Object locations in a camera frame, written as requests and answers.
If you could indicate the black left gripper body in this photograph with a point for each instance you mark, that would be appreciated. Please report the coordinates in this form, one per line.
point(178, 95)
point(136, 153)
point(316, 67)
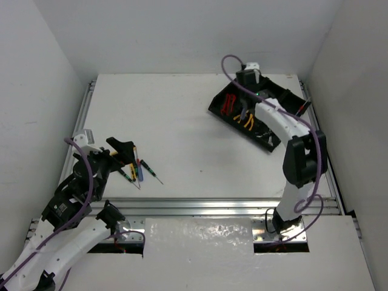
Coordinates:
point(110, 156)

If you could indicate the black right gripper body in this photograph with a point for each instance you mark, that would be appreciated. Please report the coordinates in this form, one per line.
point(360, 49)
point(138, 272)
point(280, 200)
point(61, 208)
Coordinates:
point(258, 81)

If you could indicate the Pro'sKit black green screwdriver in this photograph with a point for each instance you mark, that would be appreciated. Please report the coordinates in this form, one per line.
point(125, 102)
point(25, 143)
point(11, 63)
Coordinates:
point(148, 168)

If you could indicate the red black folding saw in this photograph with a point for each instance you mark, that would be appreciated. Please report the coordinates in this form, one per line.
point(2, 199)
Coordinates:
point(227, 108)

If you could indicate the yellow needle-nose pliers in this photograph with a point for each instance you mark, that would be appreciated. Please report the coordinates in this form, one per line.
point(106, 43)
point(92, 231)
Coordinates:
point(247, 121)

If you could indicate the large silver open-end wrench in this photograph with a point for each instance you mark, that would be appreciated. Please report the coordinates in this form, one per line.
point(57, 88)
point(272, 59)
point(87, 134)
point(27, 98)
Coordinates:
point(265, 134)

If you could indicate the large yellow utility knife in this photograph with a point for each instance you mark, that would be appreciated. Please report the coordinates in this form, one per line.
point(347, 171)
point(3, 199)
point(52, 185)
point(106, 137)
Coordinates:
point(124, 152)

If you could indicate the blue red screwdriver large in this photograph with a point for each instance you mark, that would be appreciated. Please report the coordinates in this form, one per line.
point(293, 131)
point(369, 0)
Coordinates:
point(303, 108)

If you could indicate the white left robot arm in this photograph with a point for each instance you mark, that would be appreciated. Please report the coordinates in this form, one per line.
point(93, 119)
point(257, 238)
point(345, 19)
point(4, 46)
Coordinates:
point(48, 254)

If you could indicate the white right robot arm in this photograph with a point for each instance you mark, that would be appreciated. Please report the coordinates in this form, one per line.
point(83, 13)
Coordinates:
point(305, 158)

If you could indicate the small yellow utility knife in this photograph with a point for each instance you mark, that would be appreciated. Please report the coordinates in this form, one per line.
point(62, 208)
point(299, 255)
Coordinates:
point(132, 172)

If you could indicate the black green precision screwdriver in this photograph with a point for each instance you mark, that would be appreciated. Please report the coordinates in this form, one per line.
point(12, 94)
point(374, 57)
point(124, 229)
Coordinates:
point(122, 173)

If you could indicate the black compartment tray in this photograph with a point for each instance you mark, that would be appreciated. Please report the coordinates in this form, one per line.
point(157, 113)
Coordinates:
point(288, 100)

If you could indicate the white front cover board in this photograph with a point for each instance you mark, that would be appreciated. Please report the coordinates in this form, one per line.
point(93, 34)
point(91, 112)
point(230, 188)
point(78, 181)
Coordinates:
point(218, 254)

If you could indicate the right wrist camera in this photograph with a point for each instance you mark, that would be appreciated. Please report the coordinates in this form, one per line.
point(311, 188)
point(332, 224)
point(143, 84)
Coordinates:
point(252, 66)

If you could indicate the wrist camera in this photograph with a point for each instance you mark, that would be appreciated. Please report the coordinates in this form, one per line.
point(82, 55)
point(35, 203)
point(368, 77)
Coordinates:
point(252, 66)
point(84, 139)

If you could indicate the aluminium rail frame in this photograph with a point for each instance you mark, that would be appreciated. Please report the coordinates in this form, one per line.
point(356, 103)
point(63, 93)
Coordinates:
point(209, 171)

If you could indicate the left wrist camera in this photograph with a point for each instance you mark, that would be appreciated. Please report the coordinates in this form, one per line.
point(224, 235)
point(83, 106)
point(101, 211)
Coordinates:
point(84, 139)

